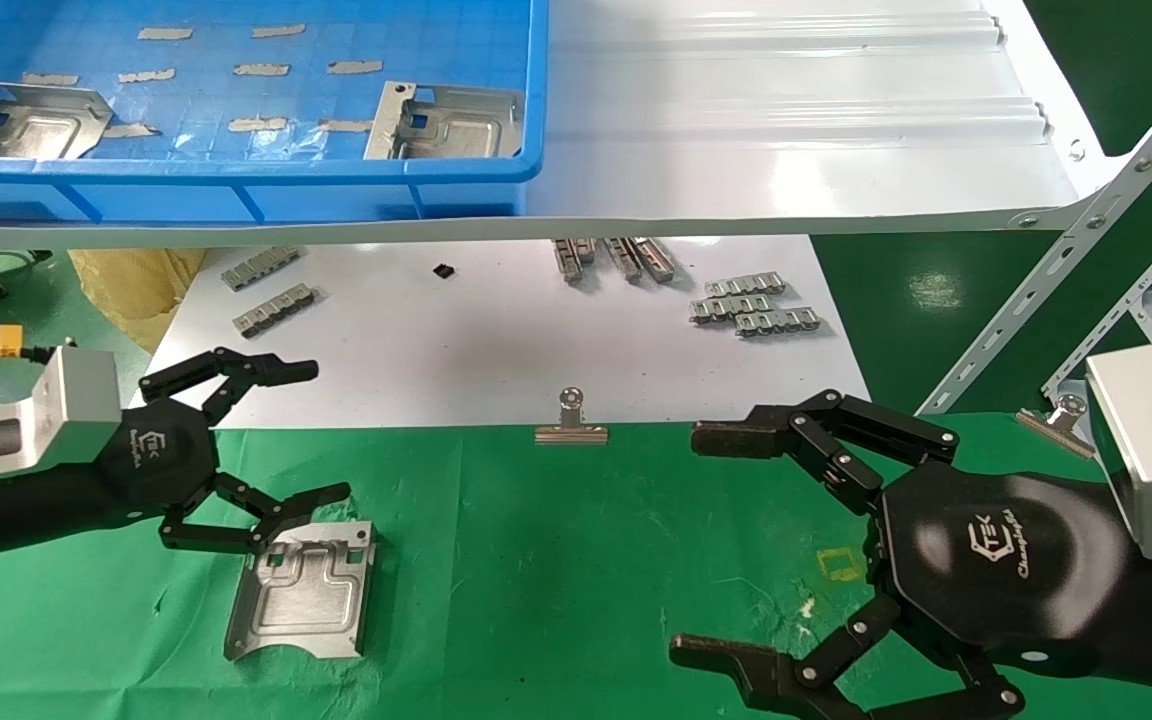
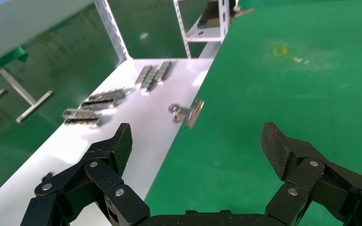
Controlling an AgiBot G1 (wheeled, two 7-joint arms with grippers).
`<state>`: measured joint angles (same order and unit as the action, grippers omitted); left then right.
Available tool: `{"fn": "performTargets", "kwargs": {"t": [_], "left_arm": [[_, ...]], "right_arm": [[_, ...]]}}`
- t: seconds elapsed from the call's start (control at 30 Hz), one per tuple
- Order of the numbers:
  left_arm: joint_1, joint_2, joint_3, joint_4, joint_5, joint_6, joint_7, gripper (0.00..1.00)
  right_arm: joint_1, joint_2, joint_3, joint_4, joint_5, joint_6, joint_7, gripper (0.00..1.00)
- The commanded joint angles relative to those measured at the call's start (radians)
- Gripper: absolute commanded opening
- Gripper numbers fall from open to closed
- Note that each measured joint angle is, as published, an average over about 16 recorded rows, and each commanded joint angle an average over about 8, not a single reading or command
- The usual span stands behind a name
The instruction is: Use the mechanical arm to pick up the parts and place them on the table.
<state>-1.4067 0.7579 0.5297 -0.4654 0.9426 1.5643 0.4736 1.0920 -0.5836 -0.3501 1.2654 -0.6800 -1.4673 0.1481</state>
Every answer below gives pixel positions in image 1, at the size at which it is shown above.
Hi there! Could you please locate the black cable yellow tag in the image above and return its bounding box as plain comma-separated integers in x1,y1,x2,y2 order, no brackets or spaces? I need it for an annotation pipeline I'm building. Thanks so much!
0,325,72,363

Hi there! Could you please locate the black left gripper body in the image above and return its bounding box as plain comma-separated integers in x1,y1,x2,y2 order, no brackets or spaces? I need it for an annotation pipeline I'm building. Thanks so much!
96,398,220,521

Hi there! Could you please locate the metal rail pieces, centre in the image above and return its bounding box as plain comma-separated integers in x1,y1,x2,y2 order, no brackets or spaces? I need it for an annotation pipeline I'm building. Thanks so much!
631,238,677,283

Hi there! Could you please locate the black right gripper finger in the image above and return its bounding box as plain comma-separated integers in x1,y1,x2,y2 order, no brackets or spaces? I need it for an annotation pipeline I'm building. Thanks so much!
691,390,959,516
669,595,1025,720

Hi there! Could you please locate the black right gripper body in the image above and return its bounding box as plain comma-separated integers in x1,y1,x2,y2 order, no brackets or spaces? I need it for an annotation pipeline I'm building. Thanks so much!
866,465,1137,671

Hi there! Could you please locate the silver binder clip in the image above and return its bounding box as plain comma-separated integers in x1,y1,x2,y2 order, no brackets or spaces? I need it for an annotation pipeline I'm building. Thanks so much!
1016,394,1097,459
534,388,610,445

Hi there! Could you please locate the grey metal chain strip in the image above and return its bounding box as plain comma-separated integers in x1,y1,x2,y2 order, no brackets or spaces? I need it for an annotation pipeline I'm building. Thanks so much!
553,238,597,284
221,247,302,292
734,308,822,338
690,294,772,325
233,284,317,339
704,272,787,298
604,238,642,283

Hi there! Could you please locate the stamped sheet metal part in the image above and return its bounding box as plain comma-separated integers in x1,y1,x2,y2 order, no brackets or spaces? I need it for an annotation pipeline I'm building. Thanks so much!
224,518,377,661
0,80,115,161
364,82,525,161

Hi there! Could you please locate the green cloth mat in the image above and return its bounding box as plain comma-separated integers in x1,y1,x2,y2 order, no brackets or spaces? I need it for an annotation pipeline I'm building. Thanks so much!
0,412,1152,720

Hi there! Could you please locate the yellow plastic bag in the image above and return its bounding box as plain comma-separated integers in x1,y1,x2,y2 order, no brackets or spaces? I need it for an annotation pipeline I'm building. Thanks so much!
69,248,209,353

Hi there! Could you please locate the blue plastic bin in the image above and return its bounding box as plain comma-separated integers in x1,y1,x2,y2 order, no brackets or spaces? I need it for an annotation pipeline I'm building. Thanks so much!
0,0,550,226

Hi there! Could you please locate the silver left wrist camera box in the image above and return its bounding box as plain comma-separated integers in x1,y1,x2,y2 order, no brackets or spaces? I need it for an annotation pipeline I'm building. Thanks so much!
0,345,124,489

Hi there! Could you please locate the white ribbed shelf board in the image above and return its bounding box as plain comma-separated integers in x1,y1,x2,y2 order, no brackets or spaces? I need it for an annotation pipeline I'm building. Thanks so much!
0,0,1132,251

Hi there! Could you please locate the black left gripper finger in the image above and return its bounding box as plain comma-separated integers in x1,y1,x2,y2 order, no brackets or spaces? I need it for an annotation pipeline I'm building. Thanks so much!
158,472,352,556
139,347,320,426

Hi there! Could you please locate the white perforated angle beam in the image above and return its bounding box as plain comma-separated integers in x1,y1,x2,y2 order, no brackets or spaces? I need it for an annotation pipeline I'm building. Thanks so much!
916,50,1152,416
1041,195,1152,401

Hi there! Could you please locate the white flat board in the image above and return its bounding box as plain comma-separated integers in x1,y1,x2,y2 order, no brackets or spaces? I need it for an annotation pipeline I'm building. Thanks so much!
118,236,875,431

